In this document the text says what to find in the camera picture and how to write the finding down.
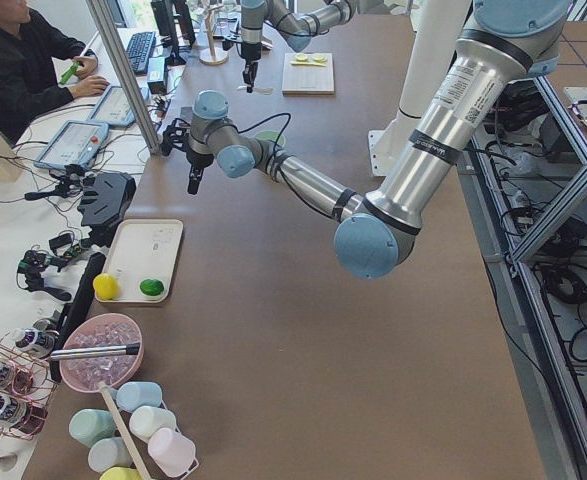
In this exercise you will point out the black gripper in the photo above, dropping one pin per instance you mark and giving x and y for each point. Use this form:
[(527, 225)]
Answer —
[(199, 161), (249, 51)]

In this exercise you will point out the green bowl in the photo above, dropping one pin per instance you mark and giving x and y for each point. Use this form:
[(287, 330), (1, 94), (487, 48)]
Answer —
[(272, 136)]

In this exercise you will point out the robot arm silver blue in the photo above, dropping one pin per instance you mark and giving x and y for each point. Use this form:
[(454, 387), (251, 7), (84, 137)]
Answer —
[(296, 29), (501, 42)]

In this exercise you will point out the pink bowl with ice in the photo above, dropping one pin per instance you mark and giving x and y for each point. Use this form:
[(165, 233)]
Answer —
[(84, 375)]

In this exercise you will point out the wooden cup stand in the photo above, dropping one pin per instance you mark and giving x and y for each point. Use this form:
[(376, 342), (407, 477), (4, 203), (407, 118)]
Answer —
[(211, 55)]

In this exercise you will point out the yellow plastic knife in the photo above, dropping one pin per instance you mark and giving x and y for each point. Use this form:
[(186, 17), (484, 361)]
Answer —
[(308, 63)]

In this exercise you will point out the bamboo cutting board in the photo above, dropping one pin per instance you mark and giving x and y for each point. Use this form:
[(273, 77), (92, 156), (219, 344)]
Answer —
[(308, 80)]

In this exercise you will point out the black power adapter box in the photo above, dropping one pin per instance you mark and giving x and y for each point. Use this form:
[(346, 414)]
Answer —
[(157, 75)]

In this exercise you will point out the teach pendant tablet far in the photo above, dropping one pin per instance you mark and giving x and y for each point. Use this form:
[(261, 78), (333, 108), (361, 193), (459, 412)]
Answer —
[(113, 108)]

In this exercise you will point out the teach pendant tablet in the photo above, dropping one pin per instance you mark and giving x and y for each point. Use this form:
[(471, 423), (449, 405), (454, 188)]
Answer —
[(113, 108), (76, 143)]

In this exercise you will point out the cream plastic tray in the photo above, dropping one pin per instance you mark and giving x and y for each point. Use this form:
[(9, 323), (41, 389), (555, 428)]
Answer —
[(143, 248)]

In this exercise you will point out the black monitor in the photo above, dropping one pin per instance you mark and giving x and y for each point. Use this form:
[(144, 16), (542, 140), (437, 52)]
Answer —
[(173, 20)]

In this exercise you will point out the black keyboard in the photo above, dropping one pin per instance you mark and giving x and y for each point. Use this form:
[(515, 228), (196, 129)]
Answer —
[(139, 50)]

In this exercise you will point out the teach pendant tablet near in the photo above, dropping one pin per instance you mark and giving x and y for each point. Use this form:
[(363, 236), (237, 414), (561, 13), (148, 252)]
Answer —
[(76, 143)]

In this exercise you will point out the green lime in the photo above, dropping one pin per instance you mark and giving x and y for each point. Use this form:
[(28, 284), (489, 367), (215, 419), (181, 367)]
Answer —
[(151, 287)]

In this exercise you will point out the yellow lemon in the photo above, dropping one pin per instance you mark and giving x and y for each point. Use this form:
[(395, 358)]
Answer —
[(105, 287)]

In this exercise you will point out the metal tongs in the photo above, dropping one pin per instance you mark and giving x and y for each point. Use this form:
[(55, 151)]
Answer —
[(96, 352)]

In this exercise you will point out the seated person black shirt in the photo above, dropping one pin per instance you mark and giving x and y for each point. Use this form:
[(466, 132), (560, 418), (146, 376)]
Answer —
[(41, 68)]

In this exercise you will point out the light blue cup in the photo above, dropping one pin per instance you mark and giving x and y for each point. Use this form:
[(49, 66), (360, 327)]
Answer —
[(135, 394)]

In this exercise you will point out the wooden cup rack pole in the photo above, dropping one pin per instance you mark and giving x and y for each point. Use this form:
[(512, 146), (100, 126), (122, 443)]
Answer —
[(124, 432)]

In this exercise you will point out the white cup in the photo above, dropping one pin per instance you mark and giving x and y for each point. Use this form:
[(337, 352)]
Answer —
[(145, 421)]

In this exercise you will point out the mint green cup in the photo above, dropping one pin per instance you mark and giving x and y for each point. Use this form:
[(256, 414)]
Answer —
[(88, 426)]

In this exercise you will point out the pink cup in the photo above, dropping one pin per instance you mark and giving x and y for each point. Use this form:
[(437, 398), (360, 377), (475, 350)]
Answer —
[(174, 453)]

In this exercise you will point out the pale grey blue cup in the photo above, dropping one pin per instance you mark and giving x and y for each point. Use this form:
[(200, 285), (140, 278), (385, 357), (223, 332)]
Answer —
[(108, 453)]

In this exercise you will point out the yellow cup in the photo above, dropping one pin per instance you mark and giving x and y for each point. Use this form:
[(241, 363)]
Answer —
[(120, 473)]

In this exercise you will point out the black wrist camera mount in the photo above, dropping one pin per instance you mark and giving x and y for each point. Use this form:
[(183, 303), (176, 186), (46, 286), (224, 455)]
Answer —
[(175, 136)]

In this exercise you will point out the aluminium frame post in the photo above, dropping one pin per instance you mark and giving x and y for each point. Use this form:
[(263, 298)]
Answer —
[(111, 40)]

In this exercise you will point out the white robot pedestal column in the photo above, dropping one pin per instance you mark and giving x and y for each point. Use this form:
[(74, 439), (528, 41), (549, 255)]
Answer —
[(439, 25)]

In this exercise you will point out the copper wire bottle rack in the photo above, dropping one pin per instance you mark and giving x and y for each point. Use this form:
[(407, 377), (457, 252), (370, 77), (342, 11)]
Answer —
[(32, 384)]

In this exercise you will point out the aluminium frame table right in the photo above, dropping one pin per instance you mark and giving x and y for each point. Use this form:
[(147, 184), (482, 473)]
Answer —
[(525, 176)]

